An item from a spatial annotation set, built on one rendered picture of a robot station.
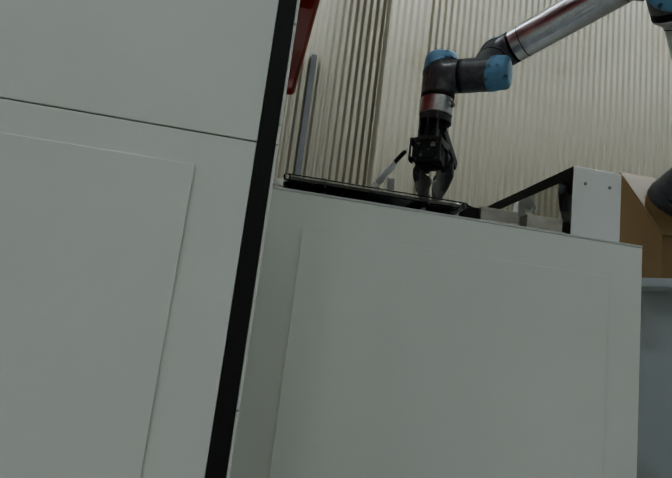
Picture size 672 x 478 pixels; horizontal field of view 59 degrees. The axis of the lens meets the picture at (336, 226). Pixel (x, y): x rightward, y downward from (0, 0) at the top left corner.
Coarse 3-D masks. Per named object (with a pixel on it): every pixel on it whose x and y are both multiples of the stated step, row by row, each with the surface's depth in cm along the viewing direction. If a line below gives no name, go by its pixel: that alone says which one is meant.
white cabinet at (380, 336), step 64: (320, 256) 88; (384, 256) 89; (448, 256) 91; (512, 256) 93; (576, 256) 95; (640, 256) 97; (256, 320) 85; (320, 320) 86; (384, 320) 88; (448, 320) 90; (512, 320) 91; (576, 320) 93; (640, 320) 95; (256, 384) 83; (320, 384) 85; (384, 384) 86; (448, 384) 88; (512, 384) 90; (576, 384) 91; (256, 448) 82; (320, 448) 83; (384, 448) 85; (448, 448) 86; (512, 448) 88; (576, 448) 90
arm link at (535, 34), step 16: (560, 0) 127; (576, 0) 123; (592, 0) 122; (608, 0) 120; (624, 0) 120; (640, 0) 119; (544, 16) 128; (560, 16) 126; (576, 16) 124; (592, 16) 124; (512, 32) 133; (528, 32) 130; (544, 32) 128; (560, 32) 127; (496, 48) 133; (512, 48) 133; (528, 48) 132; (544, 48) 132; (512, 64) 136
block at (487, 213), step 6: (480, 210) 120; (486, 210) 120; (492, 210) 120; (498, 210) 121; (504, 210) 121; (480, 216) 120; (486, 216) 120; (492, 216) 120; (498, 216) 121; (504, 216) 121; (510, 216) 121; (516, 216) 121; (504, 222) 121; (510, 222) 121; (516, 222) 121
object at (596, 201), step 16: (576, 176) 105; (592, 176) 105; (608, 176) 106; (576, 192) 104; (592, 192) 105; (608, 192) 105; (576, 208) 103; (592, 208) 104; (608, 208) 105; (576, 224) 103; (592, 224) 103; (608, 224) 104
